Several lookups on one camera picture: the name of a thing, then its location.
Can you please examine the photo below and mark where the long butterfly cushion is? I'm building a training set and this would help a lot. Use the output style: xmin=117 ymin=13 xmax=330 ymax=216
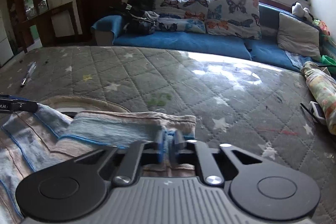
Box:
xmin=154 ymin=0 xmax=209 ymax=34

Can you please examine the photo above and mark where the black bag on sofa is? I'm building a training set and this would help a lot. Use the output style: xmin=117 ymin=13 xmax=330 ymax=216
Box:
xmin=114 ymin=0 xmax=159 ymax=36

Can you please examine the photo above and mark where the round induction cooktop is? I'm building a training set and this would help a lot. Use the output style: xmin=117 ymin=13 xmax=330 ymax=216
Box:
xmin=40 ymin=96 xmax=130 ymax=118

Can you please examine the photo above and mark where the large butterfly pillow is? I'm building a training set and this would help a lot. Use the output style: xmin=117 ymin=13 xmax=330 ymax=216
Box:
xmin=206 ymin=0 xmax=262 ymax=40

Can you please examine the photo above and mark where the white plush toy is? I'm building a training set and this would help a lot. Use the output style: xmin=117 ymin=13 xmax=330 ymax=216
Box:
xmin=291 ymin=2 xmax=314 ymax=23

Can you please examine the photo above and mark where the grey plain pillow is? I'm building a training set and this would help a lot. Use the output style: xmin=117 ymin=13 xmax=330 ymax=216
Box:
xmin=277 ymin=13 xmax=321 ymax=61

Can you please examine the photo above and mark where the dark wooden cabinet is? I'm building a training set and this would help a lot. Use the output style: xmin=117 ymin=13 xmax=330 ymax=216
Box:
xmin=4 ymin=0 xmax=79 ymax=55

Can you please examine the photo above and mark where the rolled floral cloth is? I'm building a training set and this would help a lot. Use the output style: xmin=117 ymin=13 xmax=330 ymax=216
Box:
xmin=301 ymin=61 xmax=336 ymax=135

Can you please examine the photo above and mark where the grey star quilted table cover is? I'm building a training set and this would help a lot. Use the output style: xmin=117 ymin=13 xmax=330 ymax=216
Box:
xmin=1 ymin=47 xmax=335 ymax=223

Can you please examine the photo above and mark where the black pen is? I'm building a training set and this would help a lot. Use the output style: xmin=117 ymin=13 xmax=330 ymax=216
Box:
xmin=20 ymin=62 xmax=37 ymax=88

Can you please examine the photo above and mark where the green bowl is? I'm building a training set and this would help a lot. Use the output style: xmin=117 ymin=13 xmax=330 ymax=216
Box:
xmin=321 ymin=55 xmax=336 ymax=67

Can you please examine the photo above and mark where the white refrigerator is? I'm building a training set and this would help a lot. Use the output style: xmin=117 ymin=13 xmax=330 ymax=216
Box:
xmin=0 ymin=13 xmax=14 ymax=67

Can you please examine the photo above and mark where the blue striped knit garment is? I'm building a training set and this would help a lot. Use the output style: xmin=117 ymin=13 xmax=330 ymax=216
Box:
xmin=1 ymin=105 xmax=197 ymax=223

